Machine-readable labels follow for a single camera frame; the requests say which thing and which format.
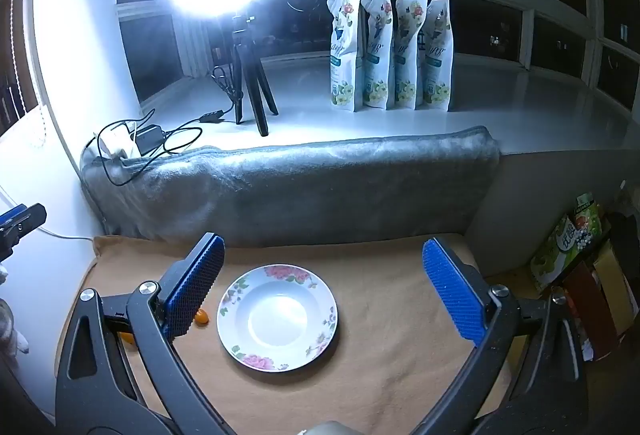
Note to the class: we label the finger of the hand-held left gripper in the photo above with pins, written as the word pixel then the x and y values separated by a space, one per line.
pixel 22 220

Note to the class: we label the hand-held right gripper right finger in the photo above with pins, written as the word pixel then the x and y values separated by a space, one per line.
pixel 452 287

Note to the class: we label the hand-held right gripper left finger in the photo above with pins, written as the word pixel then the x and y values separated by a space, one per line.
pixel 196 290

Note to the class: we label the floral white plate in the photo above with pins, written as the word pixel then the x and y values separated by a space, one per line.
pixel 278 318

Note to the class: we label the person's left hand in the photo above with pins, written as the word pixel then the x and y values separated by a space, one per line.
pixel 10 330

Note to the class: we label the small orange kumquat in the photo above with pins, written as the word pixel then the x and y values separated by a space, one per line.
pixel 201 316

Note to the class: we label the tan cushion mat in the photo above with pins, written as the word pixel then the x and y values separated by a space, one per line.
pixel 380 315

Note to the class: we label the white charger plug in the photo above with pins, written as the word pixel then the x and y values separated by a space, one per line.
pixel 118 146

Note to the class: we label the red box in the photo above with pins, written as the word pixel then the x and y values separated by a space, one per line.
pixel 592 310

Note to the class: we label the grey fleece blanket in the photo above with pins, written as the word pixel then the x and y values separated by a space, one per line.
pixel 295 185

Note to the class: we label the black power adapter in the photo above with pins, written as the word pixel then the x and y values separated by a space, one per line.
pixel 149 135

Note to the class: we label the yellow cardboard box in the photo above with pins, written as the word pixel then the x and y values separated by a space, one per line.
pixel 617 285

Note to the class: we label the black tripod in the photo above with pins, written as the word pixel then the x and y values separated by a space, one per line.
pixel 247 75

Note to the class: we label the floral refill pouch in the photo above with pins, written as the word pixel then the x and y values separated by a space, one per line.
pixel 376 52
pixel 345 52
pixel 438 55
pixel 410 52

